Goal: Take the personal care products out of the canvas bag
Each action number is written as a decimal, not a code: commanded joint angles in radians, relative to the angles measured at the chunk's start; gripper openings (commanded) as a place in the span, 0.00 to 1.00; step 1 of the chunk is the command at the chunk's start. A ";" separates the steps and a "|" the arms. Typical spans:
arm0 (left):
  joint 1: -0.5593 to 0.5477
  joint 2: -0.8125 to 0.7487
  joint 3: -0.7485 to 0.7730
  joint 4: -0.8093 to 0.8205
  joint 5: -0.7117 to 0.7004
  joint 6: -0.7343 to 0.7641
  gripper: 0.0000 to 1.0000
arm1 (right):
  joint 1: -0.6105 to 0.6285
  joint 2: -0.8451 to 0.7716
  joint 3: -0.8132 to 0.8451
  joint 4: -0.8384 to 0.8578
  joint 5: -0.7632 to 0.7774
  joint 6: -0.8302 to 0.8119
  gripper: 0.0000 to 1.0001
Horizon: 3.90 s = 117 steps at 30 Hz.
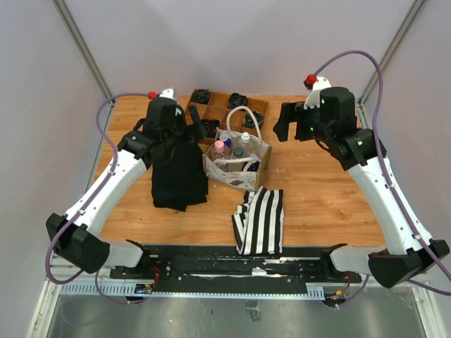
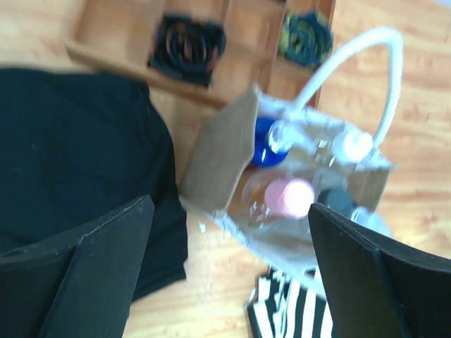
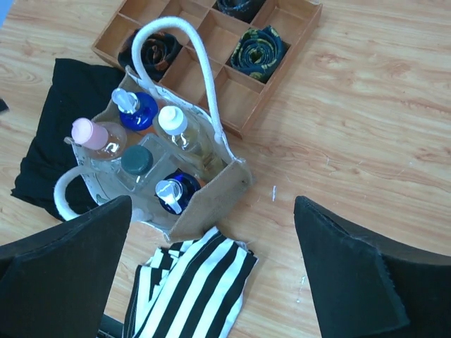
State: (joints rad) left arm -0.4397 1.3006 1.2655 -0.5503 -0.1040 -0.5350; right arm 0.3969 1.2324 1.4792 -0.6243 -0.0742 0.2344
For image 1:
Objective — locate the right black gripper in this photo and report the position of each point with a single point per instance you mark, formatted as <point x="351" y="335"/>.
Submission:
<point x="292" y="112"/>

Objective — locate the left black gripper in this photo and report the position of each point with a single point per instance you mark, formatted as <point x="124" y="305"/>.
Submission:
<point x="196" y="124"/>

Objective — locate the wooden compartment tray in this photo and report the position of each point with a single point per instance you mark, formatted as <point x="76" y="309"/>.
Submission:
<point x="217" y="109"/>

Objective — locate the pink cap clear bottle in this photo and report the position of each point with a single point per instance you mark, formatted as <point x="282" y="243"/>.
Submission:
<point x="219" y="153"/>

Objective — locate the patterned canvas bag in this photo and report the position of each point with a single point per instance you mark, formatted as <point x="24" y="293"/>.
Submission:
<point x="245" y="164"/>

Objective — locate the white cap clear bottle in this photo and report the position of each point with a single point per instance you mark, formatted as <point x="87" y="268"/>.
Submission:
<point x="245" y="141"/>

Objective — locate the black white striped cloth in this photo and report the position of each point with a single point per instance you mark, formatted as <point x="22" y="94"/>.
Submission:
<point x="258" y="222"/>

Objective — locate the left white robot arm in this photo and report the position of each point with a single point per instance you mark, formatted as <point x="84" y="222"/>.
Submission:
<point x="165" y="141"/>

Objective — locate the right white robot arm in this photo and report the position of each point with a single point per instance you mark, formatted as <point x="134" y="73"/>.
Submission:
<point x="409" y="249"/>

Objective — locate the black coiled item front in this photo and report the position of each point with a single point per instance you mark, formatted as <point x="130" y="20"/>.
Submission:
<point x="211" y="125"/>

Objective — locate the black coiled item back left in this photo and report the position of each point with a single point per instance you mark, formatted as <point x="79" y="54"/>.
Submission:
<point x="201" y="96"/>

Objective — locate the grey cap clear bottle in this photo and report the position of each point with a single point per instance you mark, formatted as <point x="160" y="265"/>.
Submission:
<point x="238" y="153"/>

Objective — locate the black coiled item back middle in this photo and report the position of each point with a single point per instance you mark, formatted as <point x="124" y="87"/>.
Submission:
<point x="235" y="100"/>

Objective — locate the green black coiled item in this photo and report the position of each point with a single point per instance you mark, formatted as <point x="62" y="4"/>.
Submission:
<point x="248" y="120"/>

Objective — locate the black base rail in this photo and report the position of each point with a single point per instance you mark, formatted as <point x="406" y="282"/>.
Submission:
<point x="222" y="270"/>

